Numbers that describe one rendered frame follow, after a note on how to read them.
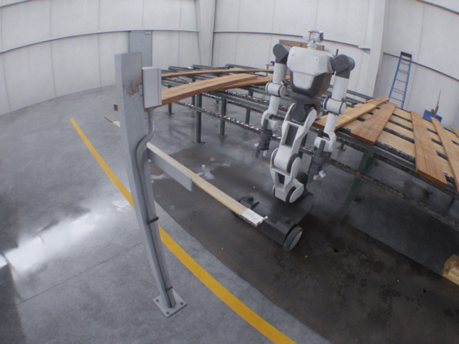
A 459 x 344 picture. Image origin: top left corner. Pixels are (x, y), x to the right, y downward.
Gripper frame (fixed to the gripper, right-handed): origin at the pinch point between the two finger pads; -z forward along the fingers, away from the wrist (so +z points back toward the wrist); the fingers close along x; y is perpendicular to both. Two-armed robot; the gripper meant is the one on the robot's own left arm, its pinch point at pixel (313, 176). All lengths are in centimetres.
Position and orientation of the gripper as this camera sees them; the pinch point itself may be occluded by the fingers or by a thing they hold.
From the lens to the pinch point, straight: 154.2
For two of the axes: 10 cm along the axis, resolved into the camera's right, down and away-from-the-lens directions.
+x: -6.6, 1.6, -7.4
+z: 2.1, -9.0, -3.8
